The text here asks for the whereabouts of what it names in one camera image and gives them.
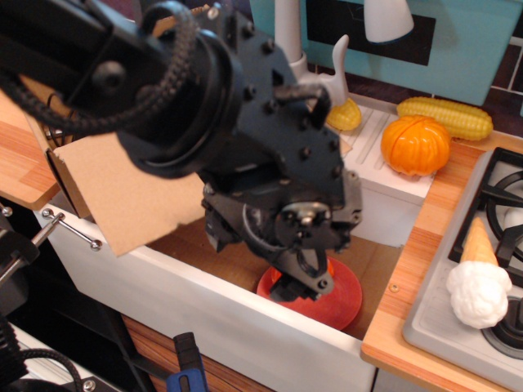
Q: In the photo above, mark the white lamp shade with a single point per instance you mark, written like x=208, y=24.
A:
x=387, y=20

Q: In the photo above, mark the red plate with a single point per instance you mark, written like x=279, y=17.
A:
x=340, y=307

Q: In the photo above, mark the toy ice cream cone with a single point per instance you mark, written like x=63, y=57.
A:
x=478, y=286

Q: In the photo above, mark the brown cardboard box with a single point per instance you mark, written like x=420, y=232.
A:
x=114, y=192

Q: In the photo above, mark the cardboard sheet in sink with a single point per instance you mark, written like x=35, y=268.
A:
x=372, y=263

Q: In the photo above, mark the grey toy stove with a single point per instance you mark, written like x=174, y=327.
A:
x=494, y=195

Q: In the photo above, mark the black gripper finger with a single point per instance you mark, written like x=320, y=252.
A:
x=287, y=289
x=219, y=232

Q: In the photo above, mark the small yellow corn piece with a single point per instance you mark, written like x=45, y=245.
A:
x=345, y=117

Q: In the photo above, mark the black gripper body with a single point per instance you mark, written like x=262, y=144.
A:
x=295, y=239

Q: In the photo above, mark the grey toy faucet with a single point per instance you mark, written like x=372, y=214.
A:
x=288, y=36

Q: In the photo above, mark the blue black clamp handle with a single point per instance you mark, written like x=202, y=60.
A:
x=191, y=376

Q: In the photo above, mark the orange toy pumpkin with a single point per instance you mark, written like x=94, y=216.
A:
x=415, y=145

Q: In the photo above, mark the yellow toy corn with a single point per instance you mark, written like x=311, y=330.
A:
x=461, y=121

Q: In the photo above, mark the white toy sink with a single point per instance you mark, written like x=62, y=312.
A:
x=160, y=296

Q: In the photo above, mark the salmon sushi toy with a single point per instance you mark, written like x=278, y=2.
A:
x=275, y=275

